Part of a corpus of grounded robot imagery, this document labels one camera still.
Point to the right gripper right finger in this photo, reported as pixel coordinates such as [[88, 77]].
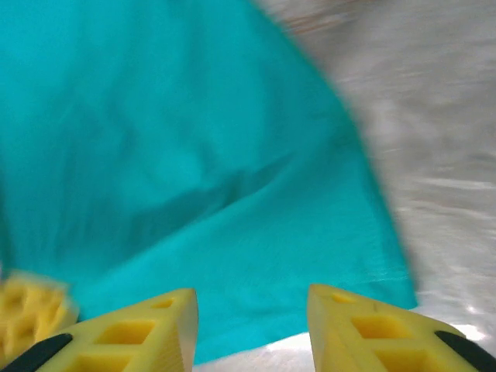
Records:
[[368, 341]]

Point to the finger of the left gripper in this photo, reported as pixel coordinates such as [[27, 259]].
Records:
[[31, 306]]

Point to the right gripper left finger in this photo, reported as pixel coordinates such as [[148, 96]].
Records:
[[128, 341]]

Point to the teal t-shirt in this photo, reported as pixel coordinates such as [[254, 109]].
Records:
[[174, 155]]

